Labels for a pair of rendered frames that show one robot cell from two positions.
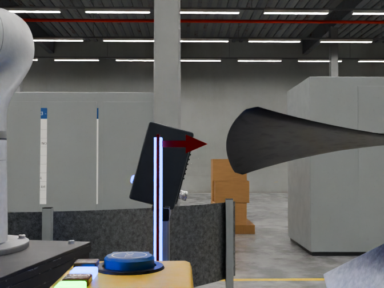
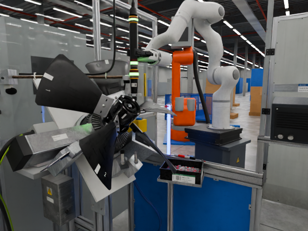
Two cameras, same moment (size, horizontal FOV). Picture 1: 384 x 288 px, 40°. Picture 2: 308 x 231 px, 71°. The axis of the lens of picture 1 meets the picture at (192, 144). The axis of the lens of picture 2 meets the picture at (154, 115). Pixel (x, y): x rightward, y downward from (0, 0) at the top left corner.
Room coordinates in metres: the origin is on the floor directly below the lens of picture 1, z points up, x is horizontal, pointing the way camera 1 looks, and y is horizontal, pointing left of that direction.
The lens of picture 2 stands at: (1.36, -1.12, 1.31)
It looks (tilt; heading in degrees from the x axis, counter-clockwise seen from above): 8 degrees down; 125
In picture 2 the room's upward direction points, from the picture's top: straight up
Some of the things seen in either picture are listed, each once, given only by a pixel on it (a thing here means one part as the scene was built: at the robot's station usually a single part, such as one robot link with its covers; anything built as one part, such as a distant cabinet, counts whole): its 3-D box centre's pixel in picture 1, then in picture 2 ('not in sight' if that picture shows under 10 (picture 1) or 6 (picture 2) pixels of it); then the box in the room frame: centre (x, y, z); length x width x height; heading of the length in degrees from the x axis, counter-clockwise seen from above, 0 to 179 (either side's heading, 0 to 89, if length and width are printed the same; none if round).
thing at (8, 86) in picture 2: not in sight; (11, 89); (0.20, -0.65, 1.29); 0.05 x 0.04 x 0.05; 36
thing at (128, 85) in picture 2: not in sight; (132, 85); (0.67, -0.31, 1.31); 0.09 x 0.07 x 0.10; 36
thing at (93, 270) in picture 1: (83, 272); not in sight; (0.39, 0.08, 1.08); 0.02 x 0.02 x 0.01; 1
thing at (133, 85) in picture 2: not in sight; (134, 52); (0.68, -0.30, 1.46); 0.04 x 0.04 x 0.46
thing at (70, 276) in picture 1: (77, 280); not in sight; (0.37, 0.08, 1.08); 0.02 x 0.02 x 0.01; 1
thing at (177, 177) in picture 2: not in sight; (182, 171); (0.85, -0.11, 0.85); 0.22 x 0.17 x 0.07; 17
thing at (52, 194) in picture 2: not in sight; (58, 197); (0.35, -0.54, 0.73); 0.15 x 0.09 x 0.22; 1
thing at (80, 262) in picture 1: (86, 264); not in sight; (0.42, 0.08, 1.08); 0.02 x 0.02 x 0.01; 1
